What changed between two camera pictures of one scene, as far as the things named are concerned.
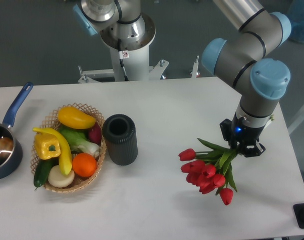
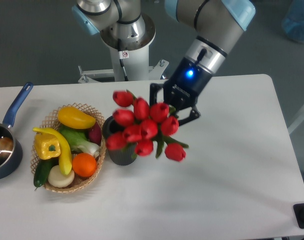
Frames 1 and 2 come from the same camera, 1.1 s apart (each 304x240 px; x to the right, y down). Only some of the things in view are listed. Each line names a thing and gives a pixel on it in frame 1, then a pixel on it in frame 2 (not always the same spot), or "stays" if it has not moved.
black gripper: x=239 y=132 to x=189 y=78
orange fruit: x=84 y=164 stays
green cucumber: x=41 y=172 stays
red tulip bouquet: x=211 y=169 to x=138 y=124
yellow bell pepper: x=46 y=145 stays
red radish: x=95 y=134 stays
